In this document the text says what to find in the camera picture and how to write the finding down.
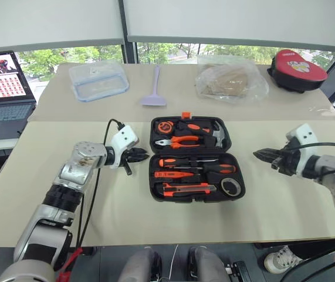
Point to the steel claw hammer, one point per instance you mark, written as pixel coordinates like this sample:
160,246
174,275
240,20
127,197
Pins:
221,135

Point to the orange black flat screwdriver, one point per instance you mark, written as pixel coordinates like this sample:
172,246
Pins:
170,161

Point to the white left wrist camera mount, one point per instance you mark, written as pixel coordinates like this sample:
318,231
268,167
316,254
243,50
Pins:
124,136

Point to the red black heart-shaped case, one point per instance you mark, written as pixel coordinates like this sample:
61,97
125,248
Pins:
296,67

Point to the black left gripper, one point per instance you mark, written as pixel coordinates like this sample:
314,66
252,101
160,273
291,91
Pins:
128,164

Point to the grey rounded shape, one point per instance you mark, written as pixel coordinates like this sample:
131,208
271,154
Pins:
139,265
206,264

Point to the purple silicone spatula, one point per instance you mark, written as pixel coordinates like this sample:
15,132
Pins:
153,100

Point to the open laptop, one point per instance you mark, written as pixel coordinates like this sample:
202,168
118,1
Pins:
3,88

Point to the white roller blind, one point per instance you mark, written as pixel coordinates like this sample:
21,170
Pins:
237,20
50,20

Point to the orange black utility knife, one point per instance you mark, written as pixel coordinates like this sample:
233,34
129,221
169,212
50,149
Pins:
184,188

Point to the white sneaker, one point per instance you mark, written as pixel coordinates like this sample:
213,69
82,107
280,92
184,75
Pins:
281,260

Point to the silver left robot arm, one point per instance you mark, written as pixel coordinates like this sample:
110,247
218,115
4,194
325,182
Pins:
82,164

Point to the clear plastic food container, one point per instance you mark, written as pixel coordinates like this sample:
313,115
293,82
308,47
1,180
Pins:
96,79

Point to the clear bag with brown contents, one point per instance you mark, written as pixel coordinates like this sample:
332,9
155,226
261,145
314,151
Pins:
228,79

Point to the orange black tape measure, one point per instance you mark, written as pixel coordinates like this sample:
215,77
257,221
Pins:
165,127

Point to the black orange Phillips screwdriver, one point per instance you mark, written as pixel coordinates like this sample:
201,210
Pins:
218,169

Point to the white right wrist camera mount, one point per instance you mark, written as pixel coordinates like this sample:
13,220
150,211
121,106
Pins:
305,135

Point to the orange test pen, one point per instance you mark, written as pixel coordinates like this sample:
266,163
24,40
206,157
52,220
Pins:
170,174

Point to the black tape roll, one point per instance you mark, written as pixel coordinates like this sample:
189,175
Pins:
231,187

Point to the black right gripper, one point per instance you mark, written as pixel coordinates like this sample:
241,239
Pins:
287,160

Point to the grey window post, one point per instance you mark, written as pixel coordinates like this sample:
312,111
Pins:
129,53

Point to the black floor bracket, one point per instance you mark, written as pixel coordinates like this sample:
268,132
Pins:
239,271

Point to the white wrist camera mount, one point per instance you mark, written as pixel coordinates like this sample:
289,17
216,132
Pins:
124,136
305,135

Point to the black orange tool kit case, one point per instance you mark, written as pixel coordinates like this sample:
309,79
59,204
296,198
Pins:
196,198

